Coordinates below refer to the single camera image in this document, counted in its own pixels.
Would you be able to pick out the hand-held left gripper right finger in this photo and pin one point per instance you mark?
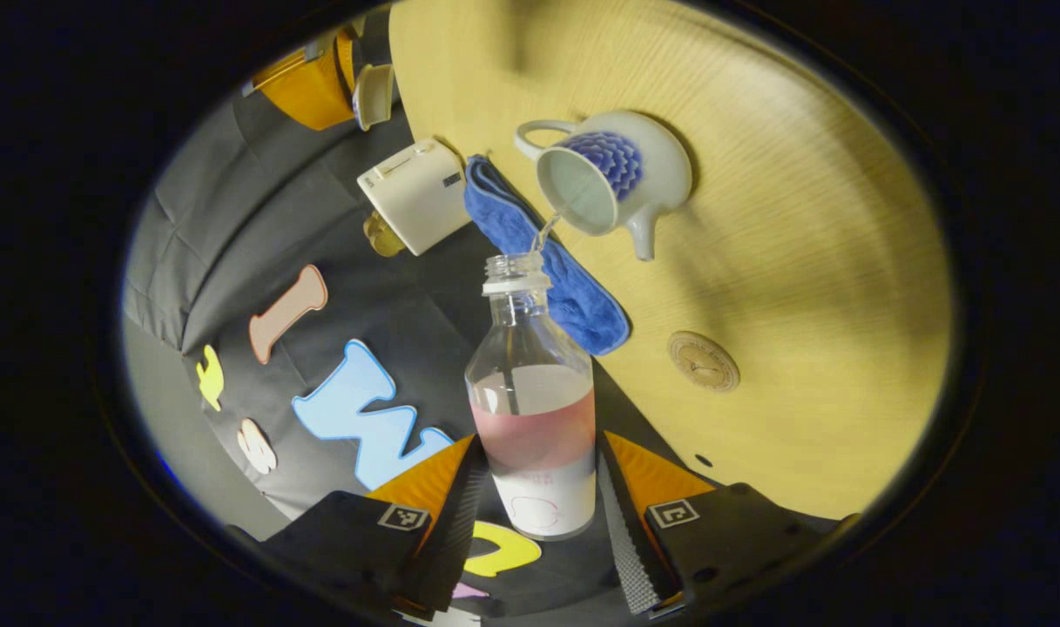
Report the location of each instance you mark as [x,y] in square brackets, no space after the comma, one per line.
[621,531]

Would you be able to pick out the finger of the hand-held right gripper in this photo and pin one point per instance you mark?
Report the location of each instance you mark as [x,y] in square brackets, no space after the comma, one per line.
[307,87]

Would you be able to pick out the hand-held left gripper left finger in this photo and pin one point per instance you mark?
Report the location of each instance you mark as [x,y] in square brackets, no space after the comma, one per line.
[451,540]

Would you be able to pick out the clear plastic water bottle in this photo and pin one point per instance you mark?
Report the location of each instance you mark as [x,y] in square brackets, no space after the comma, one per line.
[534,418]

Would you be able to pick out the round wooden coaster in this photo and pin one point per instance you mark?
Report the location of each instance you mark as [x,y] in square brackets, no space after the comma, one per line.
[704,361]

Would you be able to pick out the white blue-patterned teacup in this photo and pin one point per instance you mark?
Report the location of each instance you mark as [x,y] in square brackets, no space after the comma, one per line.
[660,174]

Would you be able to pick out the white toaster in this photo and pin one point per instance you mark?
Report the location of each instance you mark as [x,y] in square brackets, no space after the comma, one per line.
[416,196]

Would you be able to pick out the brown bread slice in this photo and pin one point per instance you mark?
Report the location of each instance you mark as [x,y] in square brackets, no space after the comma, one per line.
[381,237]

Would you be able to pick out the blue folded towel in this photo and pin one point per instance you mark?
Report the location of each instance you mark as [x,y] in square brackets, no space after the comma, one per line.
[573,296]

